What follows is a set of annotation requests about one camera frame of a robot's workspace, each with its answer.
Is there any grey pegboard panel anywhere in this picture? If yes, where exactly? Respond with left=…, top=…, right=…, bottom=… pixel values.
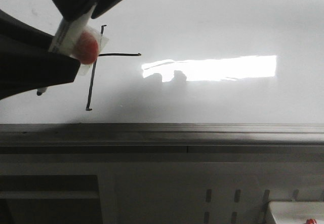
left=98, top=162, right=323, bottom=223

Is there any red round magnet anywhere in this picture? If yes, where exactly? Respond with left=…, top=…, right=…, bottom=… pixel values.
left=72, top=30, right=99, bottom=65

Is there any white whiteboard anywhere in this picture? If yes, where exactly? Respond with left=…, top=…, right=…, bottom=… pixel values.
left=1, top=0, right=323, bottom=145

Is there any red capped marker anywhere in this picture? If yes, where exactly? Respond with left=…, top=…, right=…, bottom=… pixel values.
left=306, top=218, right=317, bottom=224

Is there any white black whiteboard marker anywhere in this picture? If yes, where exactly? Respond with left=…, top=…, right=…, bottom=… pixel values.
left=36, top=4, right=97, bottom=97

